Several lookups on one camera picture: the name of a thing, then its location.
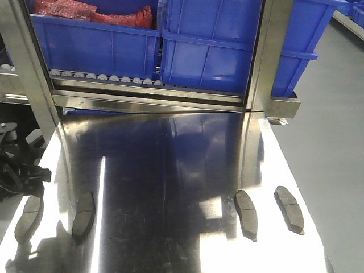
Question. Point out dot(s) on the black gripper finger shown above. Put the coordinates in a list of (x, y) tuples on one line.
[(37, 173)]

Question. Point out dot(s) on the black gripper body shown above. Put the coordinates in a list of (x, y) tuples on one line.
[(15, 154)]

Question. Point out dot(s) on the grey brake pad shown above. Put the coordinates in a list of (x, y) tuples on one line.
[(84, 218), (247, 215), (29, 220), (290, 210)]

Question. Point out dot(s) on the grey roller conveyor track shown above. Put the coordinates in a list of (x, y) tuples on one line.
[(103, 77)]

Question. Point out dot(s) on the left blue plastic bin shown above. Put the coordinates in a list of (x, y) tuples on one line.
[(99, 48)]

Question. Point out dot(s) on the blue plastic bin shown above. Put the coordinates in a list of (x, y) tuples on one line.
[(99, 48), (209, 44)]

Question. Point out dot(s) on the red bubble wrap bag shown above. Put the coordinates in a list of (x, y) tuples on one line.
[(80, 10)]

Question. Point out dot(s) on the right blue plastic bin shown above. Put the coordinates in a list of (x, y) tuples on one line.
[(209, 44)]

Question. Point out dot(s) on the far blue bins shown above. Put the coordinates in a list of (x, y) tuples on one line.
[(347, 7)]

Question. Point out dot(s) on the stainless steel rack frame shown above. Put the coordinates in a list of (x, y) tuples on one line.
[(47, 94)]

